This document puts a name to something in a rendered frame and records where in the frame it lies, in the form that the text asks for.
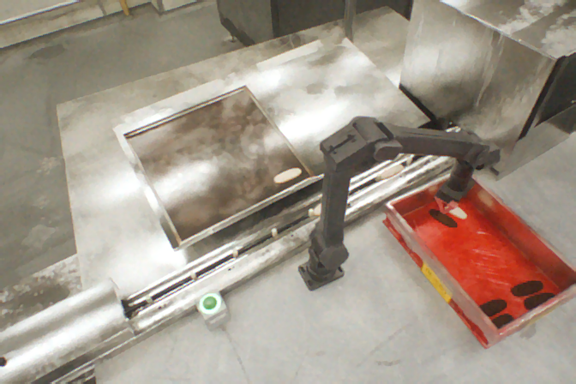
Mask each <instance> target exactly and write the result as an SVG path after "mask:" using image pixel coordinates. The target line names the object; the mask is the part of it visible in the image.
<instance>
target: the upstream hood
mask: <svg viewBox="0 0 576 384"><path fill-rule="evenodd" d="M120 298H121V297H120V293H119V288H118V286H116V285H115V284H114V282H113V281H112V279H111V278H108V279H105V280H103V281H101V282H98V283H97V284H95V285H92V286H90V287H88V288H86V289H85V290H83V291H79V292H77V293H76V294H74V295H72V296H70V297H69V298H67V299H65V300H63V301H62V302H59V303H56V304H54V305H52V306H50V307H49V308H47V309H44V310H42V311H40V312H38V313H37V314H35V315H33V316H32V317H30V318H28V319H26V320H24V321H22V322H19V323H17V324H15V325H14V326H12V327H9V328H7V329H5V330H3V331H2V332H0V384H50V383H52V382H54V381H55V380H58V379H60V378H62V377H63V376H65V375H67V374H69V373H70V372H72V371H74V370H76V369H78V368H79V367H80V366H82V365H84V364H86V363H88V362H90V361H92V360H94V358H97V357H100V356H102V355H103V354H105V353H106V352H108V351H110V350H112V348H114V347H117V346H119V345H120V344H122V343H124V342H126V341H127V340H129V339H132V338H134V337H135V334H134V333H133V331H132V328H131V326H130V323H129V319H128V318H127V317H126V314H125V311H124V309H123V305H122V302H121V300H120ZM121 299H122V298H121Z"/></svg>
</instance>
